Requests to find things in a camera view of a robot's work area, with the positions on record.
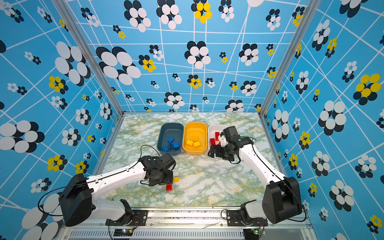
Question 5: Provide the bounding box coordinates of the small red lego brick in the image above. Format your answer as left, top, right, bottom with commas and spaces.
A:
166, 184, 173, 191

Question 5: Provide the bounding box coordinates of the white plastic bin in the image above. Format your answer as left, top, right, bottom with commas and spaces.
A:
208, 125, 228, 150

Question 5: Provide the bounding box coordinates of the yellow plastic bin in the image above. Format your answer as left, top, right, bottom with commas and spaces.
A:
183, 122, 208, 155

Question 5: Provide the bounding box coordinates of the dark teal plastic bin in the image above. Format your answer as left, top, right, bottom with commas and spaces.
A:
157, 123, 184, 156

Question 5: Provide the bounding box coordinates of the red lego brick long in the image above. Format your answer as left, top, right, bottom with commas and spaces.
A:
210, 138, 216, 146

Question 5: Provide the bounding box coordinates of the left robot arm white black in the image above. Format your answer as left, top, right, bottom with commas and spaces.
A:
59, 154, 176, 227

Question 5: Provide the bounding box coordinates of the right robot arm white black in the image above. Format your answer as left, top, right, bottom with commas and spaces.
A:
208, 125, 305, 227

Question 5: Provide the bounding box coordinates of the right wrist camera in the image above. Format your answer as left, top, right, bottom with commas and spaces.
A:
219, 132, 228, 147

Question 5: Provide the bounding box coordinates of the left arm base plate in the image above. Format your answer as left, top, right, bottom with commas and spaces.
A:
106, 210, 149, 227

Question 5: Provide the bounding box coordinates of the aluminium front rail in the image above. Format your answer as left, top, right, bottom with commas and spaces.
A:
57, 207, 317, 240

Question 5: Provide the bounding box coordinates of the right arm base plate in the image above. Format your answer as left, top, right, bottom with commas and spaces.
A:
221, 210, 268, 228

